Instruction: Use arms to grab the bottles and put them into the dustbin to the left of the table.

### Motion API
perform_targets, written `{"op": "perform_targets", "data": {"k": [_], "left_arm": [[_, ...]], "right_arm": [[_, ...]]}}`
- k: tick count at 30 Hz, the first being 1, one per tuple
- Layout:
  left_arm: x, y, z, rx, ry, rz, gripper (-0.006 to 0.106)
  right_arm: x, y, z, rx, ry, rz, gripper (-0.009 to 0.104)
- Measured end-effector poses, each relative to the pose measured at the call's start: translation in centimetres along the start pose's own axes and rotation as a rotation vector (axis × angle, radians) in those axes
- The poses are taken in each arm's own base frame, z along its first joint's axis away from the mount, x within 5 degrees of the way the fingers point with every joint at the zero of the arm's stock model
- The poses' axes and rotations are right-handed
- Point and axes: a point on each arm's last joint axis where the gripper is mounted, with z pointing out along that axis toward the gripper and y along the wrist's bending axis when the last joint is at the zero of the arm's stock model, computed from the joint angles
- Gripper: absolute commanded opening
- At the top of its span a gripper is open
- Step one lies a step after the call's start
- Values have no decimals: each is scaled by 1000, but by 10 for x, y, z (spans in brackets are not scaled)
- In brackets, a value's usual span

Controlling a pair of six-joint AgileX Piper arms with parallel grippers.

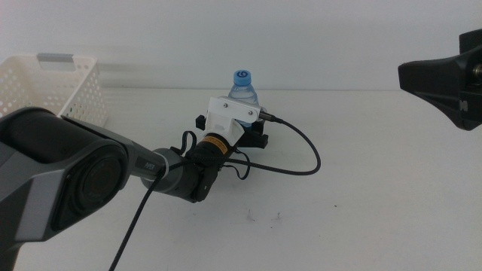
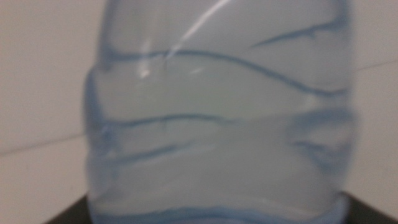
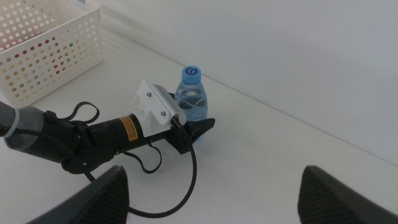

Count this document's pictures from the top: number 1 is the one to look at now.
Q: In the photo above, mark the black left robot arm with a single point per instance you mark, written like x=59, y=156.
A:
x=56, y=169

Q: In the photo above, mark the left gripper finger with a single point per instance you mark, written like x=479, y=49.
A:
x=200, y=122
x=258, y=126

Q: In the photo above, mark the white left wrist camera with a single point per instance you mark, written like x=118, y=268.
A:
x=226, y=116

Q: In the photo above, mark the white perforated plastic basket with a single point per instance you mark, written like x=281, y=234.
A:
x=81, y=94

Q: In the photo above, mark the clear water bottle blue cap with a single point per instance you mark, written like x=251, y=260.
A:
x=243, y=90

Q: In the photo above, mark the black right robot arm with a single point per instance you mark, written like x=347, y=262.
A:
x=448, y=83

